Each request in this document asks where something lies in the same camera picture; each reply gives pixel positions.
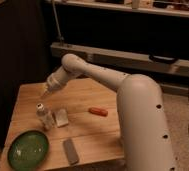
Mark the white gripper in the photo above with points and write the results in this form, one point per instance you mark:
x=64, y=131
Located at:
x=56, y=81

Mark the small clear plastic bottle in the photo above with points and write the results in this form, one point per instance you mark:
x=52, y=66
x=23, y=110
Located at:
x=45, y=116

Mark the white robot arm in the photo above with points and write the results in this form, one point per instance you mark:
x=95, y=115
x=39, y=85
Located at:
x=143, y=124

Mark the white sponge block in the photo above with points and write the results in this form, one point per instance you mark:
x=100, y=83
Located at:
x=61, y=118

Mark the wooden table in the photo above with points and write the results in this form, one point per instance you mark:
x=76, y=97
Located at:
x=96, y=138

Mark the orange red oblong object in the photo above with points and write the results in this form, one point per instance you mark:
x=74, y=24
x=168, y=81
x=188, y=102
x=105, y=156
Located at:
x=98, y=111

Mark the metal pole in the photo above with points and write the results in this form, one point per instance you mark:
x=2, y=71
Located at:
x=60, y=37

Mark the grey rectangular block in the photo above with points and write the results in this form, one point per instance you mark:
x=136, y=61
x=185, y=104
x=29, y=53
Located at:
x=70, y=152

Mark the upper wooden shelf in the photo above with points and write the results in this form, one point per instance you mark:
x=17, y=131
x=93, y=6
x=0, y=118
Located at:
x=116, y=7

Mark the grey metal bench rail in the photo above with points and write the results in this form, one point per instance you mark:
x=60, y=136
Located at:
x=120, y=59

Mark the black handle on rail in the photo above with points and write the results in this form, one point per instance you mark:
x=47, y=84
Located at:
x=163, y=59

